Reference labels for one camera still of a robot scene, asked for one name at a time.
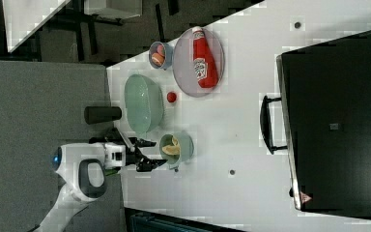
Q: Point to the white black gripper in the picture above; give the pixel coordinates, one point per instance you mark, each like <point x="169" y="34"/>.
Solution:
<point x="118" y="155"/>

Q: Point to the peeled yellow banana toy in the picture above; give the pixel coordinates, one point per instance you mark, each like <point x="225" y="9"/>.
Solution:
<point x="172" y="149"/>

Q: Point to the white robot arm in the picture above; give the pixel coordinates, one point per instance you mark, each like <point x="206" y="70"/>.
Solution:
<point x="83" y="168"/>

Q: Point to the green mug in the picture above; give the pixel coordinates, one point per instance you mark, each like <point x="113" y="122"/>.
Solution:
<point x="187" y="149"/>

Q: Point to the green slotted spatula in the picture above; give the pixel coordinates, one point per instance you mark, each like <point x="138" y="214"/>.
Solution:
<point x="110" y="172"/>

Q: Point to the green oval colander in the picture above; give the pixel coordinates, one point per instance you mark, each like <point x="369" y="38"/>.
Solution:
<point x="144" y="103"/>

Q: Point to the small black cylinder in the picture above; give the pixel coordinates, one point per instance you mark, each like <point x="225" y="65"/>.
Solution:
<point x="102" y="114"/>

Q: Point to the small red ball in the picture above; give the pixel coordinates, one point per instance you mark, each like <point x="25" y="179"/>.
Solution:
<point x="171" y="97"/>

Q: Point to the orange fruit toy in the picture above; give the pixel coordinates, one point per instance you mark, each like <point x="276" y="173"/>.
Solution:
<point x="158" y="59"/>

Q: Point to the grey round plate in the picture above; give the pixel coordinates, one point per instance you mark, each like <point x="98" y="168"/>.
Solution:
<point x="182" y="63"/>

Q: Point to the pink fruit toy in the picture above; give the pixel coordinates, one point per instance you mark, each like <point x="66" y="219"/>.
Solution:
<point x="161" y="50"/>

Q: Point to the red ketchup bottle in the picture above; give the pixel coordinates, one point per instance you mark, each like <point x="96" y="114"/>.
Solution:
<point x="203" y="60"/>

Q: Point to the blue bowl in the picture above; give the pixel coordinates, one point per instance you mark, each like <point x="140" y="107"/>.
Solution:
<point x="168" y="55"/>

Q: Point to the toaster oven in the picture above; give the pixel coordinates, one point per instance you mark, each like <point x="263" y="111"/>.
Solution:
<point x="325" y="96"/>

